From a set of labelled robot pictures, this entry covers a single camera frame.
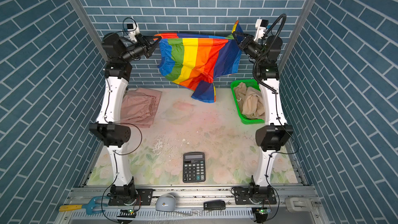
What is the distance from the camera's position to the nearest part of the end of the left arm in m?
0.62

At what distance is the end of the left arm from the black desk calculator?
565mm

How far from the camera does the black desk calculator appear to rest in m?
0.80
